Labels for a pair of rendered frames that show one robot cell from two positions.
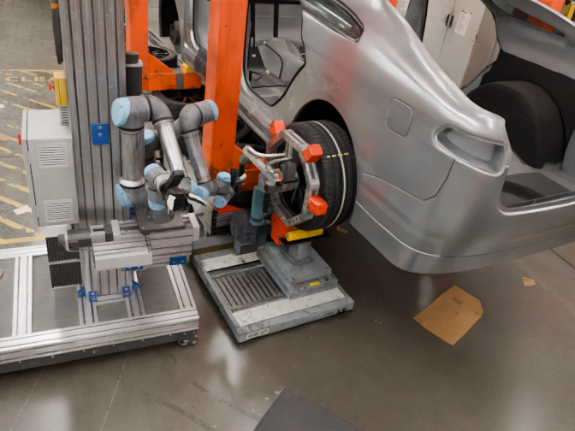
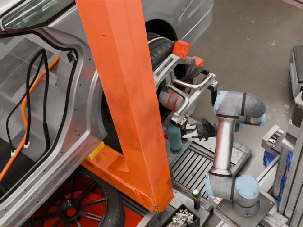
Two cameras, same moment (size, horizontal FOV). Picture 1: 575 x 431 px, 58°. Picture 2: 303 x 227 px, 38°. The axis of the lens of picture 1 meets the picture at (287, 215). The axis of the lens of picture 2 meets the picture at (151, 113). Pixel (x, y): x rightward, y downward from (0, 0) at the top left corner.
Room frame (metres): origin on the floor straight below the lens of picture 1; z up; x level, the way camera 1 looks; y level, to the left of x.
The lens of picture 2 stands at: (3.19, 1.75, 2.97)
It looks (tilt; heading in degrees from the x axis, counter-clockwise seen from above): 52 degrees down; 260
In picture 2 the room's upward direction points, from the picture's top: 11 degrees counter-clockwise
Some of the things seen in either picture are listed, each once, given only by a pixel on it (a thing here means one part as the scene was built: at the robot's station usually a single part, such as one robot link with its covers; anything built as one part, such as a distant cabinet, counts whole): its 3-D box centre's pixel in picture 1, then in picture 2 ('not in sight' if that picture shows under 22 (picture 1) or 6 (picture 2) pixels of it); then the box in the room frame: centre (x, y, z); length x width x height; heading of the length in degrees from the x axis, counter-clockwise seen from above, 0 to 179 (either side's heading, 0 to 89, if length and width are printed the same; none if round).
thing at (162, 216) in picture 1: (159, 207); not in sight; (2.19, 0.65, 0.87); 0.15 x 0.15 x 0.10
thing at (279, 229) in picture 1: (286, 227); not in sight; (2.77, -0.01, 0.48); 0.16 x 0.12 x 0.17; 124
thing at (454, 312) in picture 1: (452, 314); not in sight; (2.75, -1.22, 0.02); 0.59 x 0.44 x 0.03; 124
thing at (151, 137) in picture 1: (144, 143); (245, 189); (2.64, 0.86, 0.98); 0.13 x 0.12 x 0.14; 147
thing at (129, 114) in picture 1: (132, 154); not in sight; (2.10, 0.75, 1.19); 0.15 x 0.12 x 0.55; 131
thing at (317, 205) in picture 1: (317, 205); (195, 65); (2.49, -0.15, 0.85); 0.09 x 0.08 x 0.07; 34
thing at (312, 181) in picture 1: (288, 179); (168, 96); (2.75, 0.03, 0.85); 0.54 x 0.07 x 0.54; 34
